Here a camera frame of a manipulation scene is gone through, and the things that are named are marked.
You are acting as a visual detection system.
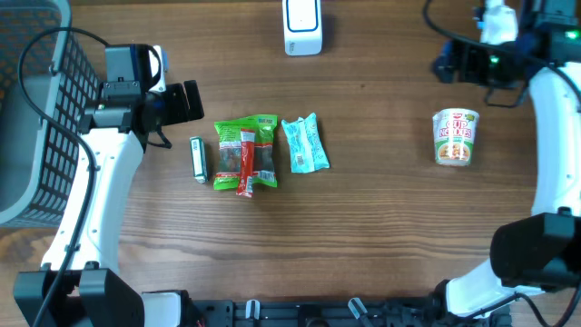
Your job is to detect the red and white sachet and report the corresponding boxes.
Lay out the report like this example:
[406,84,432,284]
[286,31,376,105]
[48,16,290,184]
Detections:
[236,129,255,198]

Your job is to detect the grey plastic lattice basket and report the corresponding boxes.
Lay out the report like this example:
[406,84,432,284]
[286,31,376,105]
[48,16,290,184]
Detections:
[1,1,99,228]

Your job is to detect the light green snack packet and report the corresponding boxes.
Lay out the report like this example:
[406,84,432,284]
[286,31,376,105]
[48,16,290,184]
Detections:
[281,113,330,173]

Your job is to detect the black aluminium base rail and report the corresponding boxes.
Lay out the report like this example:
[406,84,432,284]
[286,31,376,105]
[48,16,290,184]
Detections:
[183,297,512,327]

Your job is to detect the green carton with barcode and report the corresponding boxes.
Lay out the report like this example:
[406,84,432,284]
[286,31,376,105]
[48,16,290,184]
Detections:
[190,136,209,183]

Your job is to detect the bright green snack bag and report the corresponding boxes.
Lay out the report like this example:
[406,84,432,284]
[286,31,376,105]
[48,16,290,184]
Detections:
[213,114,278,197]

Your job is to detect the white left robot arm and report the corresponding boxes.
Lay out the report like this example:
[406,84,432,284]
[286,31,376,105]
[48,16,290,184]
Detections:
[14,45,202,326]

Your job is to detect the cup noodles cup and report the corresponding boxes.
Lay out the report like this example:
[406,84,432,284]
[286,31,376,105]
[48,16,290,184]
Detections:
[432,108,479,166]

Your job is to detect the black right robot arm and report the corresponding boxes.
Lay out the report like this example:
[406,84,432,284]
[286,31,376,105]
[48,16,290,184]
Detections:
[425,1,580,326]

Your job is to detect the white barcode scanner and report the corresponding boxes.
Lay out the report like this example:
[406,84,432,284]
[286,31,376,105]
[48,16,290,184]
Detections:
[281,0,323,56]

